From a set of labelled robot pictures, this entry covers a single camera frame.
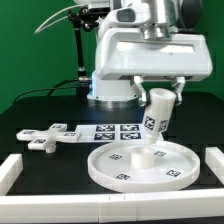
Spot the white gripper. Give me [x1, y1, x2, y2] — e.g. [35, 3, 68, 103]
[95, 28, 213, 106]

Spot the white round table top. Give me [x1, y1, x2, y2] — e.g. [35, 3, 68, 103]
[87, 140, 200, 193]

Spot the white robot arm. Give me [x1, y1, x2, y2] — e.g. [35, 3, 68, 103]
[73, 0, 213, 107]

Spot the white marker sheet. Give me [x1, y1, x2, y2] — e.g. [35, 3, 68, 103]
[74, 123, 164, 144]

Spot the white right fence bar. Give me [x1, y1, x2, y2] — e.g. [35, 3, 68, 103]
[205, 147, 224, 185]

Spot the white fence bar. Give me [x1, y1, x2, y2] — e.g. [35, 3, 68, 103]
[0, 188, 224, 224]
[0, 154, 23, 196]
[205, 147, 224, 185]

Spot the white cross-shaped table base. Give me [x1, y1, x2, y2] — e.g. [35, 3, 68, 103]
[16, 123, 80, 153]

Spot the white front fence bar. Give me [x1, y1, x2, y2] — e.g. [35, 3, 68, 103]
[0, 188, 224, 224]

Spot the white left fence bar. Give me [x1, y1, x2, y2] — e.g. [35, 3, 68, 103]
[0, 154, 23, 196]

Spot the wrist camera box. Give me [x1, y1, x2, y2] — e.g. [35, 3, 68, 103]
[104, 3, 151, 28]

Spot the black cable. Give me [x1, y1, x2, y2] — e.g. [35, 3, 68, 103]
[13, 78, 81, 103]

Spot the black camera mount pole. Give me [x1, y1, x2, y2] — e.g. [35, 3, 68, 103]
[68, 7, 96, 98]

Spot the white cable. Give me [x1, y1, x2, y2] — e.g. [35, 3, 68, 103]
[34, 3, 84, 35]

